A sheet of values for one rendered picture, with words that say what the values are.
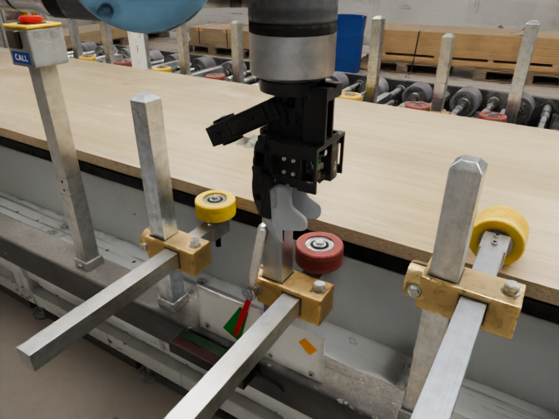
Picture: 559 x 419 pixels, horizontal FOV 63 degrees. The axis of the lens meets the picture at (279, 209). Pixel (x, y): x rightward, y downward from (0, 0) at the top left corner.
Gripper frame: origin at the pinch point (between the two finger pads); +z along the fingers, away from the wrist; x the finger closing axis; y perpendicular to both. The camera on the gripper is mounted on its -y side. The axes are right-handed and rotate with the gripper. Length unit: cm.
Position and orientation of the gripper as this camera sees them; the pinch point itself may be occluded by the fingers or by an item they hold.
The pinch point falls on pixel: (276, 231)
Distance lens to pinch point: 59.6
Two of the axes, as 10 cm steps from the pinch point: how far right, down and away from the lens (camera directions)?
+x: 5.2, -4.1, 7.5
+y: 8.5, 2.5, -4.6
